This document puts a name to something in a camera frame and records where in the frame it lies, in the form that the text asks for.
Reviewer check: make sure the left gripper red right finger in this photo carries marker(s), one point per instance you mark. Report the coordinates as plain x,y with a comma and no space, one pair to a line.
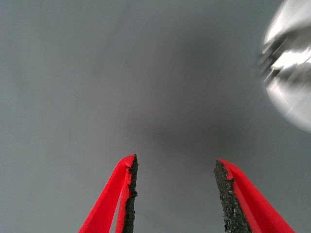
250,206

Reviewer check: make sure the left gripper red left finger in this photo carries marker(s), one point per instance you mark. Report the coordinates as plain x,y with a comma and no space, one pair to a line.
104,201

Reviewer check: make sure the dark grey table cloth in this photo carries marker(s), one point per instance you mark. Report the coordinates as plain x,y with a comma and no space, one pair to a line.
97,72

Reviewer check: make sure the round metal carrier plate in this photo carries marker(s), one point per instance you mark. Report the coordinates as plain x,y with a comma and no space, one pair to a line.
291,102

